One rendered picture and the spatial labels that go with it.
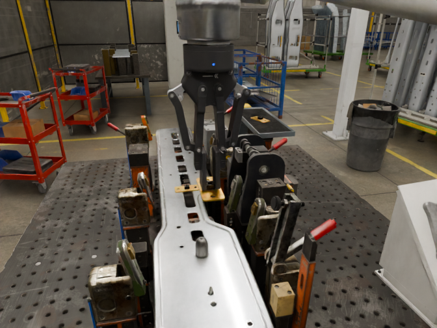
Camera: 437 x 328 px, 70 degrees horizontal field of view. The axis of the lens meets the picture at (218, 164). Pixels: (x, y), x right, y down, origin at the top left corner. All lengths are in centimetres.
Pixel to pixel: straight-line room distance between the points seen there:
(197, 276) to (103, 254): 66
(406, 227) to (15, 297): 128
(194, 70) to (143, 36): 784
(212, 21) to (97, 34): 797
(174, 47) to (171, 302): 702
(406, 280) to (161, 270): 79
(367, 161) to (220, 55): 343
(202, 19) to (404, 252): 97
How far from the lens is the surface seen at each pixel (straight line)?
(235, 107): 51
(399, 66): 552
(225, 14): 45
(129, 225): 106
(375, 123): 364
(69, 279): 129
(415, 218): 114
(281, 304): 65
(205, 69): 46
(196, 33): 45
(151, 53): 832
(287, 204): 62
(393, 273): 126
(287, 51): 984
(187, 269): 77
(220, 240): 85
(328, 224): 70
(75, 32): 846
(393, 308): 122
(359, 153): 379
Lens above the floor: 152
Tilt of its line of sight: 24 degrees down
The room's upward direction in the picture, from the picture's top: straight up
